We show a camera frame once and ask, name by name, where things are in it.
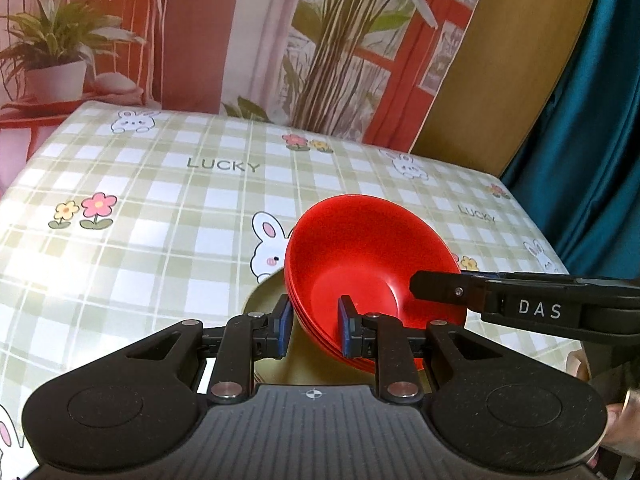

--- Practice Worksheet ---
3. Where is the teal curtain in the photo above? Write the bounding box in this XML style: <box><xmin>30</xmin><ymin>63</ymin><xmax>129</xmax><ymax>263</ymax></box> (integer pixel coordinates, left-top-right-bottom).
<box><xmin>500</xmin><ymin>0</ymin><xmax>640</xmax><ymax>281</ymax></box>

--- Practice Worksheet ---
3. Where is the red bowl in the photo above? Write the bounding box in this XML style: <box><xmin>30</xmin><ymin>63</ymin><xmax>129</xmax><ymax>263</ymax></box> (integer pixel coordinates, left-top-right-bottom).
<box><xmin>286</xmin><ymin>280</ymin><xmax>431</xmax><ymax>367</ymax></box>
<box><xmin>299</xmin><ymin>312</ymin><xmax>427</xmax><ymax>375</ymax></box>
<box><xmin>283</xmin><ymin>195</ymin><xmax>469</xmax><ymax>348</ymax></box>

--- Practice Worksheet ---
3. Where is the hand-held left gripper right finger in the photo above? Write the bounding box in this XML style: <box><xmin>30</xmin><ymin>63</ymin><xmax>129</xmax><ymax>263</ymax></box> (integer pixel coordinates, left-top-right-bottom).
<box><xmin>337</xmin><ymin>294</ymin><xmax>506</xmax><ymax>406</ymax></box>

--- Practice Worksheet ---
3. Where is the green plate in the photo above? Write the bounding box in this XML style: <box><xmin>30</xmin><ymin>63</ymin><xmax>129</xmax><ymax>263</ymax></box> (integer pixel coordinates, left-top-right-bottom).
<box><xmin>242</xmin><ymin>270</ymin><xmax>437</xmax><ymax>397</ymax></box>

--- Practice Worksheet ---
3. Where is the printed backdrop cloth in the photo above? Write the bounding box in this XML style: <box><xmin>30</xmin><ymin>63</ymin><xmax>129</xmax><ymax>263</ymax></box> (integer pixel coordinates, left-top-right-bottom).
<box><xmin>0</xmin><ymin>0</ymin><xmax>497</xmax><ymax>196</ymax></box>

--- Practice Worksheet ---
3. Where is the person's right hand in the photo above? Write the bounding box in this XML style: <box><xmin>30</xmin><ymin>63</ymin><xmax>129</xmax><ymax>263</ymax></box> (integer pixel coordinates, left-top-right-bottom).
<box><xmin>602</xmin><ymin>401</ymin><xmax>640</xmax><ymax>461</ymax></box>

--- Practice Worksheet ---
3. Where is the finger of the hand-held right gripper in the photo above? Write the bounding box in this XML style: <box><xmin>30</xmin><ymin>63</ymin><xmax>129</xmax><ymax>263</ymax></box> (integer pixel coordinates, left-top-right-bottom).
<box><xmin>461</xmin><ymin>269</ymin><xmax>573</xmax><ymax>281</ymax></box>
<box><xmin>409</xmin><ymin>270</ymin><xmax>502</xmax><ymax>314</ymax></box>

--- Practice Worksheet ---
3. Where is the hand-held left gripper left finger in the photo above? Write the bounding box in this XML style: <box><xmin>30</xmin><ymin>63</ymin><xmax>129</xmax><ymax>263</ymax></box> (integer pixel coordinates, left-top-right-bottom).
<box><xmin>125</xmin><ymin>293</ymin><xmax>294</xmax><ymax>406</ymax></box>

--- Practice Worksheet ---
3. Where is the yellow board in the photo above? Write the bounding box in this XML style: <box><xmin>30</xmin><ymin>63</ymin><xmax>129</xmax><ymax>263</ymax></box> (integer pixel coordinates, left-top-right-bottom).
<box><xmin>409</xmin><ymin>0</ymin><xmax>609</xmax><ymax>179</ymax></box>

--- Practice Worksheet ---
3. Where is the checked bunny print tablecloth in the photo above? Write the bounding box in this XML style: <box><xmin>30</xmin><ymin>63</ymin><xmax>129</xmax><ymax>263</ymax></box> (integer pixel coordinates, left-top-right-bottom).
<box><xmin>0</xmin><ymin>100</ymin><xmax>593</xmax><ymax>480</ymax></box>

